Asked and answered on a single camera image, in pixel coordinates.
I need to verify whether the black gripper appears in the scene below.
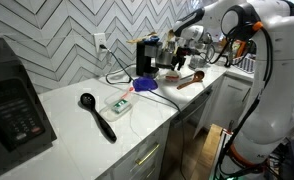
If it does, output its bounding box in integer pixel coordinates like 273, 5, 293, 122
171, 45, 194, 72

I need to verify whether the small lunchbox with red food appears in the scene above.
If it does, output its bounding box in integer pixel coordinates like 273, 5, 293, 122
162, 69, 182, 84

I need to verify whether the brown wooden spoon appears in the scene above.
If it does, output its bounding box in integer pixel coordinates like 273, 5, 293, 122
176, 70, 206, 91

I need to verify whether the light wooden spoon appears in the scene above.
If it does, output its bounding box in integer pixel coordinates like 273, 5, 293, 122
126, 31, 158, 45

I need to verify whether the clear plastic lunchbox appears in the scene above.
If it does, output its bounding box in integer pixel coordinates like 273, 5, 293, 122
99, 89, 139, 122

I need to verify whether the black slotted spoon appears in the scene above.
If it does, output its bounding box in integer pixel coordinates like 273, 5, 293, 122
79, 92, 118, 143

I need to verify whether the clear glass pitcher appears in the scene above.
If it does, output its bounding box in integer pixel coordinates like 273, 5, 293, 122
188, 46, 212, 70

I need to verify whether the stainless steel pot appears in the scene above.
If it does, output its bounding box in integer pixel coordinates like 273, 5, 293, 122
154, 41, 179, 68

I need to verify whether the black coffee maker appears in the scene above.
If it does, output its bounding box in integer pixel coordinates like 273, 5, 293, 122
135, 35, 164, 79

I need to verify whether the orange and green food packet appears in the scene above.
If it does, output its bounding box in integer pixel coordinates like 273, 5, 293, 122
231, 39, 248, 60

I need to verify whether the black and white patterned mat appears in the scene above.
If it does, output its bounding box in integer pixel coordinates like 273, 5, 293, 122
232, 55, 257, 75

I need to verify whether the green and white packet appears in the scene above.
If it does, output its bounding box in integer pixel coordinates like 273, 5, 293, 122
111, 98, 132, 114

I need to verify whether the white metal robot stand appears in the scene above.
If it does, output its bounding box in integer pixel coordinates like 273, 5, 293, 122
209, 127, 238, 180

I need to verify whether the black microwave oven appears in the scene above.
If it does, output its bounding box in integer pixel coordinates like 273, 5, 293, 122
0, 34, 58, 179

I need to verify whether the black cable hanging off counter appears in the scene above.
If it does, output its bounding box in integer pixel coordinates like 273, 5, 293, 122
140, 87, 187, 180

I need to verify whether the dark dishwasher handle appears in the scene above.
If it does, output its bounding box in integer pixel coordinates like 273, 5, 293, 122
172, 89, 213, 128

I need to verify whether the dark cabinet door handle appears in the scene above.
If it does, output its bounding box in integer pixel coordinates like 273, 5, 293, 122
241, 86, 252, 104

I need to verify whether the white wall outlet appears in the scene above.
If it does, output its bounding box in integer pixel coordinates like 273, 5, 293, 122
93, 32, 108, 53

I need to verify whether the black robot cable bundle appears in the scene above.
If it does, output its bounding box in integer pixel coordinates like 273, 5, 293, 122
209, 22, 275, 178

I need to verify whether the brass drawer handle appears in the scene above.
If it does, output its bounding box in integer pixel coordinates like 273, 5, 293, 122
134, 142, 161, 166

